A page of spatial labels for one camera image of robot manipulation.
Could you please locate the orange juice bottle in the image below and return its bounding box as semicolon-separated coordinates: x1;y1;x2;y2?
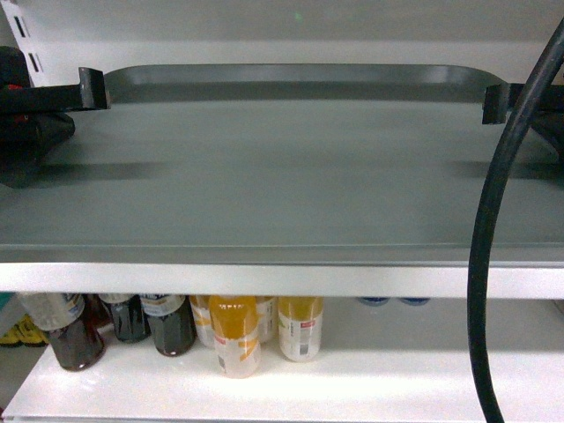
209;295;261;378
278;296;323;362
189;295;214;349
256;296;278;344

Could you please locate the dark tea bottle right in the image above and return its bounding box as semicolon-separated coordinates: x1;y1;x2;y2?
140;293;197;357

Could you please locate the black hanging cable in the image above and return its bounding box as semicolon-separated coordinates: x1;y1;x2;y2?
467;15;564;423

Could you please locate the dark tea bottle front left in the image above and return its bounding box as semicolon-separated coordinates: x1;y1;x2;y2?
17;292;105;371

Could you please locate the dark tea bottle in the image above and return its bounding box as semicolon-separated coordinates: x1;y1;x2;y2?
99;293;151;343
17;292;105;371
140;293;197;357

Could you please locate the white shelf board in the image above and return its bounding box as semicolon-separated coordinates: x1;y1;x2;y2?
0;262;564;301
2;325;564;422

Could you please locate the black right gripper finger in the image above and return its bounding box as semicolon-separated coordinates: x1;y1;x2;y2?
482;83;563;124

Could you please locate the orange juice bottle right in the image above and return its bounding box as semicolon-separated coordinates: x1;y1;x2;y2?
278;296;323;362

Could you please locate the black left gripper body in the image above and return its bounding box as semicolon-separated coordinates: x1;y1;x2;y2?
1;46;75;189

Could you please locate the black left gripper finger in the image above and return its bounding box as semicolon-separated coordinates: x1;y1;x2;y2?
1;67;110;115

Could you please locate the grey rectangular serving tray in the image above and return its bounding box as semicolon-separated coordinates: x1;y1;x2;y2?
0;63;564;266

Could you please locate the orange juice bottle front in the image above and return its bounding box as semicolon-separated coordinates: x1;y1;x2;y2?
209;295;261;378

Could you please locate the white upper shelf board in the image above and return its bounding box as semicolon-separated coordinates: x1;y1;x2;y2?
0;262;564;301

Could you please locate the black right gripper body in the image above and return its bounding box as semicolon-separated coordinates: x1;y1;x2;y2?
531;111;564;160

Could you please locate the dark tea bottle middle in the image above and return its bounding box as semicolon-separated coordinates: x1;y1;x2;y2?
99;293;151;343

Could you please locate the orange juice bottle back left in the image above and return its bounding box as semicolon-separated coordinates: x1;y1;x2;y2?
189;295;214;349

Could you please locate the white middle shelf board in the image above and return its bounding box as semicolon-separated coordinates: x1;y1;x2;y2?
2;325;564;422

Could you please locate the orange juice bottle back middle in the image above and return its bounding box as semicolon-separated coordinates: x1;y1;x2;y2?
256;296;278;344

